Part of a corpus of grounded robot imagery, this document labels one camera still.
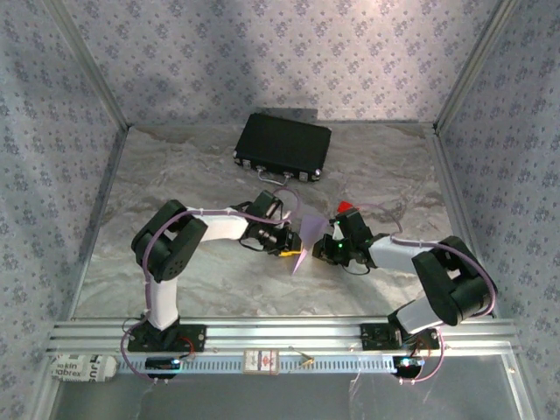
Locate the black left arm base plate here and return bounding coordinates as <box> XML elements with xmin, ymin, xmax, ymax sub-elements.
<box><xmin>126</xmin><ymin>323</ymin><xmax>207</xmax><ymax>354</ymax></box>

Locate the aluminium frame post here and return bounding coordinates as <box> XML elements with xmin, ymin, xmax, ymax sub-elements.
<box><xmin>432</xmin><ymin>0</ymin><xmax>522</xmax><ymax>132</ymax></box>
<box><xmin>37</xmin><ymin>375</ymin><xmax>60</xmax><ymax>420</ymax></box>
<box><xmin>43</xmin><ymin>0</ymin><xmax>131</xmax><ymax>130</ymax></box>
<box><xmin>502</xmin><ymin>352</ymin><xmax>542</xmax><ymax>420</ymax></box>

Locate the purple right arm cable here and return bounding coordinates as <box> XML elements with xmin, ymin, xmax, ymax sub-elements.
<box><xmin>353</xmin><ymin>203</ymin><xmax>498</xmax><ymax>386</ymax></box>

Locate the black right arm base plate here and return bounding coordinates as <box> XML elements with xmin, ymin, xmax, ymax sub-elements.
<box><xmin>360</xmin><ymin>322</ymin><xmax>442</xmax><ymax>351</ymax></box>

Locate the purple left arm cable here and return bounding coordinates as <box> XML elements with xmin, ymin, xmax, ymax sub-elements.
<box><xmin>121</xmin><ymin>187</ymin><xmax>305</xmax><ymax>386</ymax></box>

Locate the white printed paper roll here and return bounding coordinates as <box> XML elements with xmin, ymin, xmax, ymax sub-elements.
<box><xmin>50</xmin><ymin>353</ymin><xmax>118</xmax><ymax>385</ymax></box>

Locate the wide aluminium mounting rail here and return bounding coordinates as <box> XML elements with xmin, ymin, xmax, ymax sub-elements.
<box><xmin>45</xmin><ymin>318</ymin><xmax>518</xmax><ymax>354</ymax></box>

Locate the small gold clip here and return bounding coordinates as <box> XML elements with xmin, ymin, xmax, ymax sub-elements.
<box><xmin>290</xmin><ymin>346</ymin><xmax>315</xmax><ymax>368</ymax></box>

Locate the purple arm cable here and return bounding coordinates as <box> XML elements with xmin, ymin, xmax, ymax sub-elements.
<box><xmin>121</xmin><ymin>187</ymin><xmax>305</xmax><ymax>386</ymax></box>
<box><xmin>353</xmin><ymin>203</ymin><xmax>498</xmax><ymax>386</ymax></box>

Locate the black briefcase with metal handle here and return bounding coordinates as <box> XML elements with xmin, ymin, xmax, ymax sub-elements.
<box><xmin>233</xmin><ymin>112</ymin><xmax>333</xmax><ymax>189</ymax></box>

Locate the small red-white card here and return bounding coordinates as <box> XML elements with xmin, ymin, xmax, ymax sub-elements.
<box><xmin>242</xmin><ymin>348</ymin><xmax>280</xmax><ymax>376</ymax></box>

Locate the aluminium frame rail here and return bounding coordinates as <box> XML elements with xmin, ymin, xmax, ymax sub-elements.
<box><xmin>430</xmin><ymin>124</ymin><xmax>498</xmax><ymax>319</ymax></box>
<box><xmin>65</xmin><ymin>124</ymin><xmax>131</xmax><ymax>320</ymax></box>

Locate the grey slotted cable duct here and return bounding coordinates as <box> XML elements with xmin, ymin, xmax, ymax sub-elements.
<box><xmin>115</xmin><ymin>353</ymin><xmax>438</xmax><ymax>375</ymax></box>

